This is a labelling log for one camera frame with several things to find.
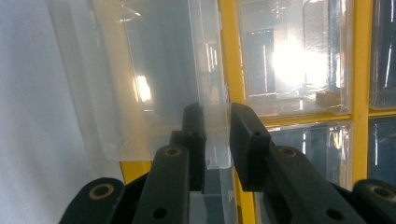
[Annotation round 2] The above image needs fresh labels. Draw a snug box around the clear plastic drawer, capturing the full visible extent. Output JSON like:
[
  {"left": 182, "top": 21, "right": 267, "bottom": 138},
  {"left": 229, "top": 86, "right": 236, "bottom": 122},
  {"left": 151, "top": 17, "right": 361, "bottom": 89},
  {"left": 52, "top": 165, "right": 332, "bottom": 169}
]
[{"left": 46, "top": 0, "right": 239, "bottom": 224}]

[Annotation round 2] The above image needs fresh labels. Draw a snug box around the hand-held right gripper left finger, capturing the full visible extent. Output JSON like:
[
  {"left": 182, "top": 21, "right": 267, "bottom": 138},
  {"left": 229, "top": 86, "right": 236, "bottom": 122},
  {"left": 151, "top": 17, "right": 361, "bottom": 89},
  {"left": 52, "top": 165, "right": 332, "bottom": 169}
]
[{"left": 169, "top": 102, "right": 208, "bottom": 192}]

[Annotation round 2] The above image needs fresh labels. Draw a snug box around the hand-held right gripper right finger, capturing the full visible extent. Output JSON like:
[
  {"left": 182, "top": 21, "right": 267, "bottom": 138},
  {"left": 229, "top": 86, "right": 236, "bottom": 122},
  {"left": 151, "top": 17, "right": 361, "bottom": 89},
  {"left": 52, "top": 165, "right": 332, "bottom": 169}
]
[{"left": 229, "top": 102, "right": 273, "bottom": 192}]

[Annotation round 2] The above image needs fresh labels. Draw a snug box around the grid of clear drawers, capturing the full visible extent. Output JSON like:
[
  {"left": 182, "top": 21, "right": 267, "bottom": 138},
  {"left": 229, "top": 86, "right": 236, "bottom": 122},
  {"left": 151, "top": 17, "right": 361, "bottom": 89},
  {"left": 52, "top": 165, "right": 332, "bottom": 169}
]
[{"left": 237, "top": 0, "right": 396, "bottom": 224}]

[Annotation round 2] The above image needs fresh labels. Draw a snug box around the yellow and black parts organizer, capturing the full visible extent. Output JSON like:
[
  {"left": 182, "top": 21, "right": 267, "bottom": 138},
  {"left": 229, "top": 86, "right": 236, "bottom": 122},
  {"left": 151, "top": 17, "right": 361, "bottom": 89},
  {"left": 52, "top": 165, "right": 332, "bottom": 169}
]
[{"left": 120, "top": 0, "right": 396, "bottom": 224}]

